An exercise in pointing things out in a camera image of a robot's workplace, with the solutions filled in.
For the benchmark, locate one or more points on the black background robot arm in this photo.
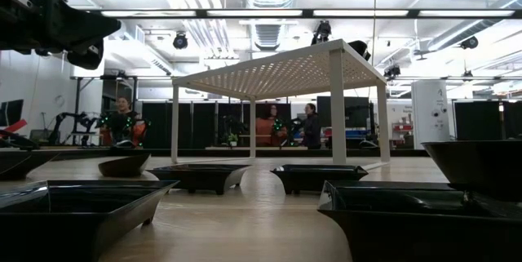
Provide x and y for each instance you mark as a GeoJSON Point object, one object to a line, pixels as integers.
{"type": "Point", "coordinates": [65, 121]}

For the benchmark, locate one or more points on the white cylindrical pillar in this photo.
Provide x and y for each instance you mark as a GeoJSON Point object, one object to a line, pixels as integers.
{"type": "Point", "coordinates": [430, 111]}

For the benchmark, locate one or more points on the black table frame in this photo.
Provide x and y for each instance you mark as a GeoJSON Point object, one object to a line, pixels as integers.
{"type": "Point", "coordinates": [212, 154]}

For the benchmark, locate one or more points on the black overhead light bar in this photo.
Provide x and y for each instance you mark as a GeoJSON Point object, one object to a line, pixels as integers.
{"type": "Point", "coordinates": [306, 13]}

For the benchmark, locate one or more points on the black wall screen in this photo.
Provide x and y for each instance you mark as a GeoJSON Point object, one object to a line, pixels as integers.
{"type": "Point", "coordinates": [355, 111]}

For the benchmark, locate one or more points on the black partition screen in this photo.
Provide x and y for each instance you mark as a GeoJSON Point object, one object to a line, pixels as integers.
{"type": "Point", "coordinates": [204, 125]}

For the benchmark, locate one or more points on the black gantry frame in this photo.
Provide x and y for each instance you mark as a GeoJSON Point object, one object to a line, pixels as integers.
{"type": "Point", "coordinates": [77, 107]}

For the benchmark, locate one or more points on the red flat object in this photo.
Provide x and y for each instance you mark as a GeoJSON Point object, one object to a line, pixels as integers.
{"type": "Point", "coordinates": [14, 126]}

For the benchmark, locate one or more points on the red shelf unit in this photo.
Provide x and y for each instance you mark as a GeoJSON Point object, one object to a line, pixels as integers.
{"type": "Point", "coordinates": [403, 131]}

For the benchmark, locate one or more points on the dark computer monitor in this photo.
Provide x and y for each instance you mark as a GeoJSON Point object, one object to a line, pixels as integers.
{"type": "Point", "coordinates": [11, 113]}

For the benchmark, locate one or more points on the black square mini plate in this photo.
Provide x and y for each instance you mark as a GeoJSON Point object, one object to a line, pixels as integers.
{"type": "Point", "coordinates": [81, 221]}
{"type": "Point", "coordinates": [318, 178]}
{"type": "Point", "coordinates": [408, 233]}
{"type": "Point", "coordinates": [195, 178]}

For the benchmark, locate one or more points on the black standing panel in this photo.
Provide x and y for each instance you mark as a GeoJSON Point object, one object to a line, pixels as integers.
{"type": "Point", "coordinates": [477, 119]}
{"type": "Point", "coordinates": [513, 119]}

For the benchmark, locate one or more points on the person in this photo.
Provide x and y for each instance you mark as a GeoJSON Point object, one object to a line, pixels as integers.
{"type": "Point", "coordinates": [312, 129]}
{"type": "Point", "coordinates": [120, 125]}
{"type": "Point", "coordinates": [267, 129]}

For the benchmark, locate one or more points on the black fluted square bowl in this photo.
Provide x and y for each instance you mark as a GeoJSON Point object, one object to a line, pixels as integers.
{"type": "Point", "coordinates": [481, 164]}

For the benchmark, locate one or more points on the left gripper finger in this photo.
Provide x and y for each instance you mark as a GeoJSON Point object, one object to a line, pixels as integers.
{"type": "Point", "coordinates": [77, 29]}
{"type": "Point", "coordinates": [89, 58]}

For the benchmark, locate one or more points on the black ceiling spotlight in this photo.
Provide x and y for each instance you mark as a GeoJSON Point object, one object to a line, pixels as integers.
{"type": "Point", "coordinates": [322, 31]}
{"type": "Point", "coordinates": [361, 47]}
{"type": "Point", "coordinates": [180, 41]}
{"type": "Point", "coordinates": [391, 71]}
{"type": "Point", "coordinates": [470, 43]}

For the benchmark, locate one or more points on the white perforated metal shelf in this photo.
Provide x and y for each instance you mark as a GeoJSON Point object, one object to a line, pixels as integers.
{"type": "Point", "coordinates": [285, 70]}

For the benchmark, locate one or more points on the small potted plant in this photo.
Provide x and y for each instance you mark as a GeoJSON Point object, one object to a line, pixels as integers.
{"type": "Point", "coordinates": [232, 138]}

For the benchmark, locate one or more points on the black teardrop mini plate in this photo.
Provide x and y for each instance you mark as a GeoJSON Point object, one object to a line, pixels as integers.
{"type": "Point", "coordinates": [20, 166]}
{"type": "Point", "coordinates": [122, 167]}

